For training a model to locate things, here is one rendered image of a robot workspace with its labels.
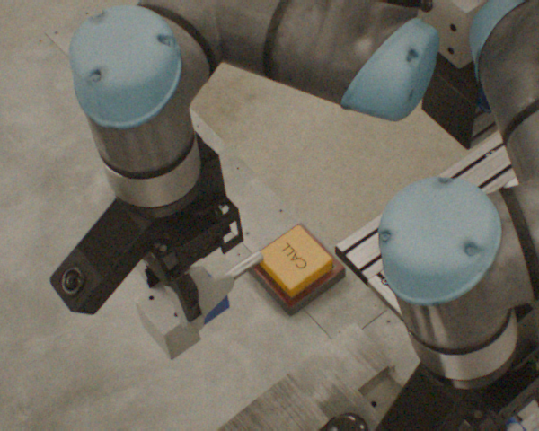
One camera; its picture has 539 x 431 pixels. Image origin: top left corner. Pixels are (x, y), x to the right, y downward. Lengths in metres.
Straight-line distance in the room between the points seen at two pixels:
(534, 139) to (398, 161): 1.57
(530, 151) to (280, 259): 0.51
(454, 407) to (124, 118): 0.32
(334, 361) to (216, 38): 0.39
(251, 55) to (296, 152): 1.52
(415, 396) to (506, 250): 0.19
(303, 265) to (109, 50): 0.49
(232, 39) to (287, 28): 0.05
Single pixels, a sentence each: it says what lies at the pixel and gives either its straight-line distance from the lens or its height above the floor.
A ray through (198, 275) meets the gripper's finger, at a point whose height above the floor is 1.02.
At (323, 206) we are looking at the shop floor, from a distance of 2.24.
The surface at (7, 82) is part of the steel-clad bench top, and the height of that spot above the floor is 0.80.
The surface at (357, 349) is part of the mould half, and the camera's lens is 1.08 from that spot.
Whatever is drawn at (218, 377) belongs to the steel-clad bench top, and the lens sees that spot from 1.18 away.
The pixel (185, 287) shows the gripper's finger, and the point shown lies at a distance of 0.94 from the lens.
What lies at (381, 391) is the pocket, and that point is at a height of 0.86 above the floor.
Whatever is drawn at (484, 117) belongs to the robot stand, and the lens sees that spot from 1.39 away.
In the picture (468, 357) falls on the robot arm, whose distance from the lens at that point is 0.76.
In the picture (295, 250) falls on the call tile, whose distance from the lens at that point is 1.20.
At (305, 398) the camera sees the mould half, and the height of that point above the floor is 0.89.
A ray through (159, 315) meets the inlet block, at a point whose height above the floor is 0.96.
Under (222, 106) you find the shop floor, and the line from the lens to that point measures 2.41.
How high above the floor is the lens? 1.86
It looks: 56 degrees down
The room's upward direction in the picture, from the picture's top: 7 degrees counter-clockwise
